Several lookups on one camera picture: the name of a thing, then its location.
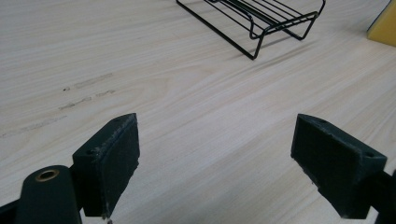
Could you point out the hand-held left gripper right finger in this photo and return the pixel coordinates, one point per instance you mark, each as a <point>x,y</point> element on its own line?
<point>336,165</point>

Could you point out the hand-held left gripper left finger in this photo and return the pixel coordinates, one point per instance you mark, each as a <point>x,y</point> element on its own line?
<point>107,165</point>

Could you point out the yellow sponge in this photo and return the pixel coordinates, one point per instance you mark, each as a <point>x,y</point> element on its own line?
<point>384,26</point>

